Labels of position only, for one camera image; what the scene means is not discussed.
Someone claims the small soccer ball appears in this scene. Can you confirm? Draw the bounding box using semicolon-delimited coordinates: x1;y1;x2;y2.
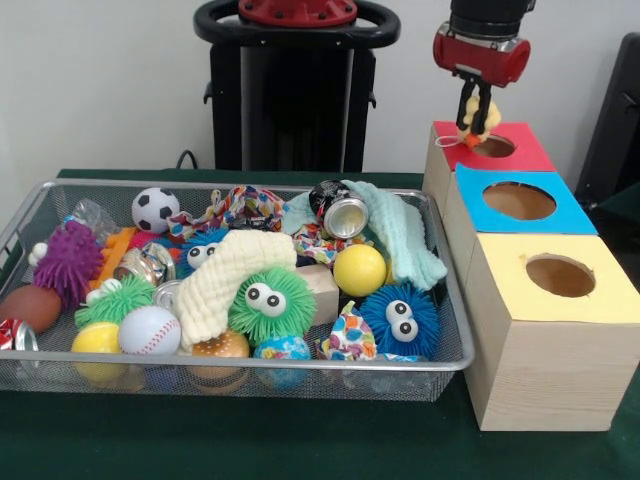
131;187;181;235

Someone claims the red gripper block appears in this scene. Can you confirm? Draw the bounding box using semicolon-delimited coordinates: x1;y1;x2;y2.
432;22;532;137

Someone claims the white baseball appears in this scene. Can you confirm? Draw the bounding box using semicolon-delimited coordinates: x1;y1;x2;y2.
118;305;182;356

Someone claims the dark green table cloth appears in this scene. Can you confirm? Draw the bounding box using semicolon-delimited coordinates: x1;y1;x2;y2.
0;168;640;480

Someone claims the green spiky ball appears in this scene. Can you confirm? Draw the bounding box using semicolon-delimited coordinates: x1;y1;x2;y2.
228;266;317;346

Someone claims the blue spiky ball with eyes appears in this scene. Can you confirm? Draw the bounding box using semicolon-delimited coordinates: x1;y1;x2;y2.
359;284;440;357

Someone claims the crushed drink can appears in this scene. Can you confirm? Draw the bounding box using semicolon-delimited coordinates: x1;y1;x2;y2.
308;179;371;240

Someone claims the black stand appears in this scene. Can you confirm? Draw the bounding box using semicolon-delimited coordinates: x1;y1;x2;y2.
574;32;640;201

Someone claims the light blue muslin cloth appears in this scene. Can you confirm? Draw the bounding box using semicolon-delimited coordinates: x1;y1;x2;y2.
284;180;449;291

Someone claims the wooden three-hole box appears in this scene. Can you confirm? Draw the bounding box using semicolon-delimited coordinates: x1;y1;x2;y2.
422;120;640;432

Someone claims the yellow plush duck toy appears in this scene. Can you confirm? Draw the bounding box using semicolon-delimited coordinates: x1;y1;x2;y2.
433;96;503;150

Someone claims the green covered side table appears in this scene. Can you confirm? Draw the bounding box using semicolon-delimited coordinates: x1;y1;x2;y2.
597;180;640;241

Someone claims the blue globe ball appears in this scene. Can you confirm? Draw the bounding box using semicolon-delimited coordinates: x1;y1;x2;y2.
253;334;312;361

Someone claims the yellow smooth ball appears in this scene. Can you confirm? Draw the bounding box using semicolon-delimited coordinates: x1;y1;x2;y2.
333;244;389;297

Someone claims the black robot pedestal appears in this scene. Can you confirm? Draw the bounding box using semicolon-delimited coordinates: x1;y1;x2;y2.
193;0;402;172

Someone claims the cream muslin cloth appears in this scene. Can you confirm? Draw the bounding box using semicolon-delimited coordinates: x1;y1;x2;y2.
174;229;299;351

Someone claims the purple spiky ball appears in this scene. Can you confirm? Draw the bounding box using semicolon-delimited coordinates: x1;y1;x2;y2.
28;219;106;309

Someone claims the shallow clear mesh bin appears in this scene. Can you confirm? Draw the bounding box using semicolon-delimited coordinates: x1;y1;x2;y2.
0;178;475;404

